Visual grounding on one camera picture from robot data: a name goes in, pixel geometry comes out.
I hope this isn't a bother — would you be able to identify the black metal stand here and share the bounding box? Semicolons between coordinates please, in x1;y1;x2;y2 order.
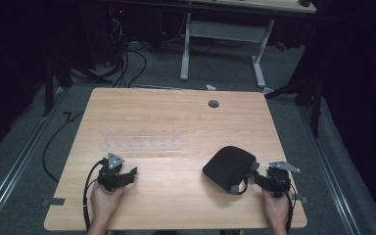
41;58;114;118
263;72;324;139

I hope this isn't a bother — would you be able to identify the bundle of black cables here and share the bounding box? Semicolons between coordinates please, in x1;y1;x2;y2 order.
106;16;148;89

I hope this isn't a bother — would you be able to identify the person's left hand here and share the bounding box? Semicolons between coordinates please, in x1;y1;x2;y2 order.
89;181;125;228

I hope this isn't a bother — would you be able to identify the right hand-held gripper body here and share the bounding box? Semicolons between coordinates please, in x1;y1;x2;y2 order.
266;161;302;199

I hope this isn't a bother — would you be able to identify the black pouch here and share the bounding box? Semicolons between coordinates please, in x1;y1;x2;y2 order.
202;145;260;196

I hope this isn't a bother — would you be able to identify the person's right hand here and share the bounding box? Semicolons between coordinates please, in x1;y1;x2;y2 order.
261;188;291;229

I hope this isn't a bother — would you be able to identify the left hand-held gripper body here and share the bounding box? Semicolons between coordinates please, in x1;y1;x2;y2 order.
97;152;125;193

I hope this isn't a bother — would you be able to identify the white-framed desk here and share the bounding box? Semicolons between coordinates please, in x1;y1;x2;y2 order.
179;0;318;89

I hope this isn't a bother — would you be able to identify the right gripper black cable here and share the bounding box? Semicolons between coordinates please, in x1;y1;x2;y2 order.
283;182;299;235

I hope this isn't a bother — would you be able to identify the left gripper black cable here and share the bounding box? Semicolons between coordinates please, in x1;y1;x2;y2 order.
82;158;108;233

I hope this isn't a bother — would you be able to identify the grey tape strip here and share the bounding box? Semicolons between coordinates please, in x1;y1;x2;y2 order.
292;194;309;205
41;197;66;208

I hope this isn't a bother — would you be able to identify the metal floor rail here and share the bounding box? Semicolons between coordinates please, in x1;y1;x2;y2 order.
0;87;71;235
298;105;363;235

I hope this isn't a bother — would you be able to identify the small red object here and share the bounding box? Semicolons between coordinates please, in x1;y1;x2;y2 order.
274;40;289;53

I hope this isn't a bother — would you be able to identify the clear plastic tray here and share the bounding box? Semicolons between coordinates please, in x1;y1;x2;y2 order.
98;124;184;152

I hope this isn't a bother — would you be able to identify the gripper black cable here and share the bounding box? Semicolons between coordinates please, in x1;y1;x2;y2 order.
283;182;299;235
82;158;108;233

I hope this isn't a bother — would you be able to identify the black floor cable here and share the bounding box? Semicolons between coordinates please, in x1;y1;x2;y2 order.
41;111;86;184

